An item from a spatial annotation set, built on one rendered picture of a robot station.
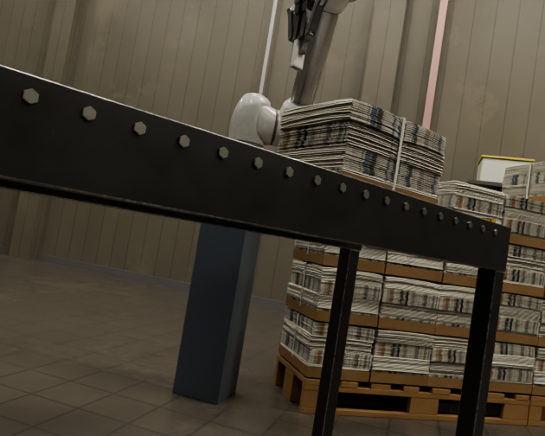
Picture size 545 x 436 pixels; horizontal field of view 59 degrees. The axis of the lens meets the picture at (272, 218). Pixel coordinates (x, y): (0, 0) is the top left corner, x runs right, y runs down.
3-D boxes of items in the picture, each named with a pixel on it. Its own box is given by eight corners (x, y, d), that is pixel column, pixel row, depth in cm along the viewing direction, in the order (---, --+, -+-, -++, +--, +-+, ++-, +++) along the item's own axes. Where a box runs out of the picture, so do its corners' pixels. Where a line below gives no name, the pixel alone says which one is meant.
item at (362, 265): (277, 352, 231) (293, 247, 234) (476, 370, 265) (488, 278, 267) (305, 377, 194) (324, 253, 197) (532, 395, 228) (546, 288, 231)
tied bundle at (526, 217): (447, 239, 260) (453, 196, 261) (492, 247, 268) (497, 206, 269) (500, 242, 223) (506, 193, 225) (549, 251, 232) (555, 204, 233)
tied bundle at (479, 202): (400, 230, 251) (407, 186, 252) (446, 239, 260) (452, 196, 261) (448, 232, 215) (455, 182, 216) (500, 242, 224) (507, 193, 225)
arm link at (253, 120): (226, 144, 213) (234, 96, 215) (266, 151, 216) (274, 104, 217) (228, 137, 197) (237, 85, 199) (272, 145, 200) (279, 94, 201)
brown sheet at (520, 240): (449, 238, 260) (450, 230, 260) (492, 246, 268) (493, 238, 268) (501, 240, 223) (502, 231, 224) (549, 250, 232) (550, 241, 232)
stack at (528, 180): (471, 397, 264) (502, 166, 271) (514, 400, 272) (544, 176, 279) (527, 426, 227) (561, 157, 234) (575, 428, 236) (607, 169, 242)
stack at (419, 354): (271, 382, 230) (298, 211, 235) (471, 397, 264) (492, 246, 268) (299, 413, 193) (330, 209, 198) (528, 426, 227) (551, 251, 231)
